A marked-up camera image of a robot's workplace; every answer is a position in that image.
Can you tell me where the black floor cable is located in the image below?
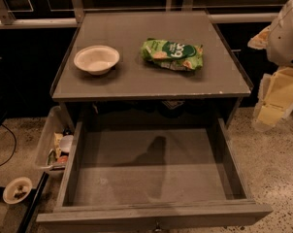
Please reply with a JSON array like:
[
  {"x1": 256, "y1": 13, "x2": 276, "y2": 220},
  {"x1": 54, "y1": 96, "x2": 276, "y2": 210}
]
[{"x1": 0, "y1": 119, "x2": 17, "y2": 172}]

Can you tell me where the grey open top drawer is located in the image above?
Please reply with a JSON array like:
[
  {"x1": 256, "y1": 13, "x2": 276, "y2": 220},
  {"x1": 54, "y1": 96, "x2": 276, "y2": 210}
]
[{"x1": 37, "y1": 118, "x2": 272, "y2": 233}]

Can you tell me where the black bar on floor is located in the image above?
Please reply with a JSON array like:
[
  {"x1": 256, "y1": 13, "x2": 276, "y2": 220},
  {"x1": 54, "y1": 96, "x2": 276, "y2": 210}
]
[{"x1": 16, "y1": 172, "x2": 49, "y2": 233}]

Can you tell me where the white paper bowl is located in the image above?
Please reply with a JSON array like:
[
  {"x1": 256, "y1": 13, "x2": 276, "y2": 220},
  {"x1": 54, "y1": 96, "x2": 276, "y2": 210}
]
[{"x1": 74, "y1": 46, "x2": 119, "y2": 76}]

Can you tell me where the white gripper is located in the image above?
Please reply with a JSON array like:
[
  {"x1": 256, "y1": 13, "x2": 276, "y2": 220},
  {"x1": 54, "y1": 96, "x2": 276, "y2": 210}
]
[{"x1": 247, "y1": 0, "x2": 293, "y2": 132}]

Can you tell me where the green rice chip bag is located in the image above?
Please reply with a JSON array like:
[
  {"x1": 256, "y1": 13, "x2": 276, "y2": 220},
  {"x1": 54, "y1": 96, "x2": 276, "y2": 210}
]
[{"x1": 141, "y1": 39, "x2": 203, "y2": 72}]

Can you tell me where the white round lid in bin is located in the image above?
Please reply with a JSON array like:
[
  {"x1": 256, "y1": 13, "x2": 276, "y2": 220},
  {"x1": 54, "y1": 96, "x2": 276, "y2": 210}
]
[{"x1": 59, "y1": 135, "x2": 74, "y2": 153}]

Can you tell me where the clear plastic storage bin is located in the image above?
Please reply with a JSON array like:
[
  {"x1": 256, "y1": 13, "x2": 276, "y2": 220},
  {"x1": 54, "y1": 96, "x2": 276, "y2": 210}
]
[{"x1": 34, "y1": 106, "x2": 75, "y2": 175}]

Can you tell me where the grey wooden cabinet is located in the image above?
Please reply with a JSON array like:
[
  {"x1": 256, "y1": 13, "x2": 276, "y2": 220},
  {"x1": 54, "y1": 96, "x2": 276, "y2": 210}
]
[{"x1": 49, "y1": 11, "x2": 254, "y2": 131}]

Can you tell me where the metal railing frame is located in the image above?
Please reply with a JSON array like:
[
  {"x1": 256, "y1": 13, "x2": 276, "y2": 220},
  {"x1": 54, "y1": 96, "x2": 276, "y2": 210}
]
[{"x1": 0, "y1": 0, "x2": 289, "y2": 27}]

